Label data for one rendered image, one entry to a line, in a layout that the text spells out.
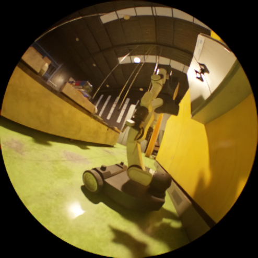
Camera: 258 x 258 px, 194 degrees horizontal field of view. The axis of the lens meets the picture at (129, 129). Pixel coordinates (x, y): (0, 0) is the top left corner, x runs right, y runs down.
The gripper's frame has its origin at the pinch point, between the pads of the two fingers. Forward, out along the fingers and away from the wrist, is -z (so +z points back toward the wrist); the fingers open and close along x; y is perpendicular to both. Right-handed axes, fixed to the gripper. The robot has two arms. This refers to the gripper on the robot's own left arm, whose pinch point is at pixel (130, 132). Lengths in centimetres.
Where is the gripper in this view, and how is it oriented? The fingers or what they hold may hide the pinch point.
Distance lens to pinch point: 50.0
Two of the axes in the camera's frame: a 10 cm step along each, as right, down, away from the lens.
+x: -7.8, -4.4, 4.5
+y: -3.6, -2.9, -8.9
